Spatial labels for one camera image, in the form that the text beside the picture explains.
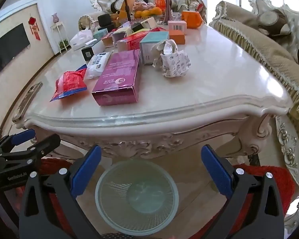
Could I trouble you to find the red snack bag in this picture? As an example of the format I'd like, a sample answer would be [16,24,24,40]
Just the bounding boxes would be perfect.
[50,64,87,101]

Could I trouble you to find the magenta cardboard box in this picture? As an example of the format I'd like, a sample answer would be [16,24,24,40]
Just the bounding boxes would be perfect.
[92,49,141,106]

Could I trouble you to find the white wet wipes pack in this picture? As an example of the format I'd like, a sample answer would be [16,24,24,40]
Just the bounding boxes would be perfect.
[85,52,112,79]

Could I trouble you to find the black small box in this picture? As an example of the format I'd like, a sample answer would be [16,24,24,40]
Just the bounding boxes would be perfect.
[81,40,105,62]

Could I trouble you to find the red long cardboard box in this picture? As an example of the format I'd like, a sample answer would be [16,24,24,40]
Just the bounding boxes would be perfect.
[117,31,149,52]

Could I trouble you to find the teal cardboard box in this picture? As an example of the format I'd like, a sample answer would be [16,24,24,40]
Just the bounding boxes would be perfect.
[139,31,169,65]

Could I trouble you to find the printed paper bag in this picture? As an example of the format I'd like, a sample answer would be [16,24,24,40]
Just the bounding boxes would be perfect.
[152,39,191,78]

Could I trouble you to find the beige carton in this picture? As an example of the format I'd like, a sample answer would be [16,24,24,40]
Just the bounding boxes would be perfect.
[131,17,156,32]

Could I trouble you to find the orange box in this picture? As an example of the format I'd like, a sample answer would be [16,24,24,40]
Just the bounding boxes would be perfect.
[169,30,186,45]

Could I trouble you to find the pink barcode box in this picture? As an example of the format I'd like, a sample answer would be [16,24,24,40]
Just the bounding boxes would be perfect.
[168,21,187,34]

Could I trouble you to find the small teal box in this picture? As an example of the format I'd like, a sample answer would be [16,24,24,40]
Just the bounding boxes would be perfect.
[93,29,108,40]

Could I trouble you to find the red chinese knot decoration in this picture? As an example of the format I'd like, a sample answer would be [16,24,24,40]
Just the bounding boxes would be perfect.
[28,16,41,40]

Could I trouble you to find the white tissue pack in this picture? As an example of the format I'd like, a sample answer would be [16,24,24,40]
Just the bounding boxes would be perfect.
[70,29,94,50]

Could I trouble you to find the beige fringed sofa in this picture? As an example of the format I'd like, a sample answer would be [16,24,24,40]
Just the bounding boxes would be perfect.
[210,0,299,236]

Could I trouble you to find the oranges in fruit tray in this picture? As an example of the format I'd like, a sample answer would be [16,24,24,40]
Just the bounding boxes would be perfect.
[134,7,163,18]

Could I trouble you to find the orange ceramic mug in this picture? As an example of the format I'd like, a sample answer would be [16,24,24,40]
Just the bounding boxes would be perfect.
[181,10,203,29]

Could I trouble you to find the wall mounted black television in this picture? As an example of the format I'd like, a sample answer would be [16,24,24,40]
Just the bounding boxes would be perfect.
[0,23,30,72]

